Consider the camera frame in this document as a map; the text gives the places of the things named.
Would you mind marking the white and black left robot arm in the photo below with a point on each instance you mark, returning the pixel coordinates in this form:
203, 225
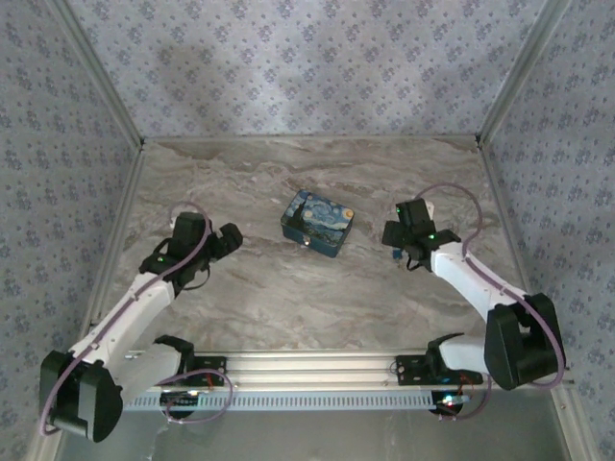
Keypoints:
130, 307

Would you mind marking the right controller board with LED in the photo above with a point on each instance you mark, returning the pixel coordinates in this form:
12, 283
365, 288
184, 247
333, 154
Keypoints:
449, 401

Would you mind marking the aluminium table side rail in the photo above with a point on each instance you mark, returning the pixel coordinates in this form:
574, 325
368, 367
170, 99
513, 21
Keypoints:
120, 230
509, 225

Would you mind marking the controller board with led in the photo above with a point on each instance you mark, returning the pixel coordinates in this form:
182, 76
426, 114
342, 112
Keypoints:
449, 401
180, 397

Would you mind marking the blue starry night tin box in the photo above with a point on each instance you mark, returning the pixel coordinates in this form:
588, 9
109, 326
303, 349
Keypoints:
319, 218

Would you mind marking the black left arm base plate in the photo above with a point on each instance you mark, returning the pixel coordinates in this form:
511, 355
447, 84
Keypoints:
214, 367

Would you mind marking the aluminium frame post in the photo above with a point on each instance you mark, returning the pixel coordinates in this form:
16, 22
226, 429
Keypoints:
523, 72
98, 74

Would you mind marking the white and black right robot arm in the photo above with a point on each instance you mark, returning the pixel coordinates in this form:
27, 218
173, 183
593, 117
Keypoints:
471, 278

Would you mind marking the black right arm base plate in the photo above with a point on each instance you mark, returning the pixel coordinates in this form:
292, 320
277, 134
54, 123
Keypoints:
410, 372

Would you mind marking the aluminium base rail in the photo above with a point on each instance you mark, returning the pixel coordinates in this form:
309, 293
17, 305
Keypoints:
307, 367

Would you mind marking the left controller board with LED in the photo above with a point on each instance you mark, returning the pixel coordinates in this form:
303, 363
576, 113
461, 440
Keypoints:
180, 397

